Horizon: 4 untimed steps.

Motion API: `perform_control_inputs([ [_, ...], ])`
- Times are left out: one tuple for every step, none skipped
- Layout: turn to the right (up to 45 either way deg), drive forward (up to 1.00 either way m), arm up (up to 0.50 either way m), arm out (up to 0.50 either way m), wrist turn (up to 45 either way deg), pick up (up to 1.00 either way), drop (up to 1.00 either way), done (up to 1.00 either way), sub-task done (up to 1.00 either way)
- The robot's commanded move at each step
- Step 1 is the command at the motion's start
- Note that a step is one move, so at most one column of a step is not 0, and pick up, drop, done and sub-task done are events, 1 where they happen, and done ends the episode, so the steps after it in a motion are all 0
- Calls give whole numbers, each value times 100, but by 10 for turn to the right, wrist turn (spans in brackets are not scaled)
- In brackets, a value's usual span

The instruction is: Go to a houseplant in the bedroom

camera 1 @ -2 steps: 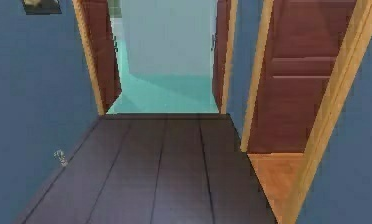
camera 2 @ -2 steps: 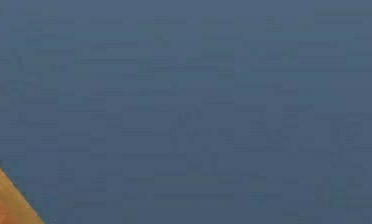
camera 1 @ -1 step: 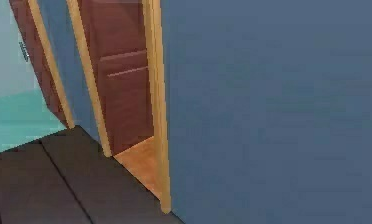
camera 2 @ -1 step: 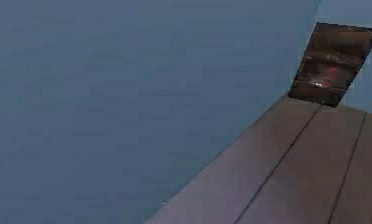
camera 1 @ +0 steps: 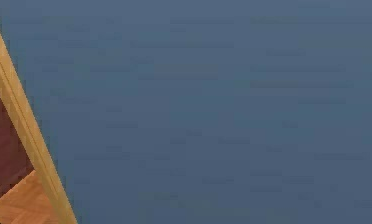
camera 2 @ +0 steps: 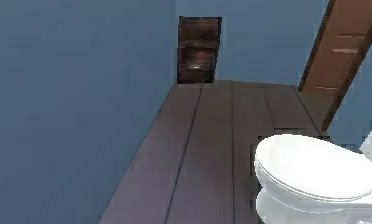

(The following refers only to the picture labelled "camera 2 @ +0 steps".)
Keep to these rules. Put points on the brown wooden room door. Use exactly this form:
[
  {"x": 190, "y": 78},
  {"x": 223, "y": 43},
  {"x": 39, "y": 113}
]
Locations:
[{"x": 340, "y": 53}]

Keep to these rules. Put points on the white toilet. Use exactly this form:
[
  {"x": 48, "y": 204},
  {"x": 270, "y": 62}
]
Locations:
[{"x": 314, "y": 173}]

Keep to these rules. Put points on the dark brown wooden shelf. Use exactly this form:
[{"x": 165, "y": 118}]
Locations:
[{"x": 197, "y": 50}]

